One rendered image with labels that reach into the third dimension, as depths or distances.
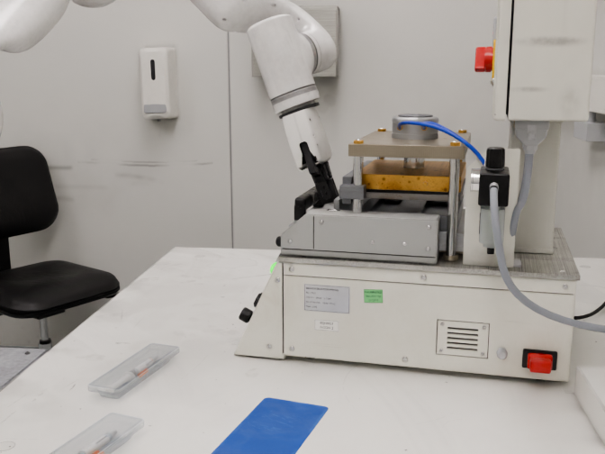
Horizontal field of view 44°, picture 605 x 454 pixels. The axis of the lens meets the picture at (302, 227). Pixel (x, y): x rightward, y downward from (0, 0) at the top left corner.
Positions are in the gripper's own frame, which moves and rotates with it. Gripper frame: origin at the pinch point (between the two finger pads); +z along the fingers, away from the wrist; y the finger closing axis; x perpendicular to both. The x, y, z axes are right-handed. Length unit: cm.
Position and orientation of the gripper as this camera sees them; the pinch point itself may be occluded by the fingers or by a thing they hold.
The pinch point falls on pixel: (327, 191)
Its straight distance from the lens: 133.3
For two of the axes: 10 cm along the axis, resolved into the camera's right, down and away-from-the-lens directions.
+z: 3.3, 9.4, 1.1
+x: 9.1, -2.9, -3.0
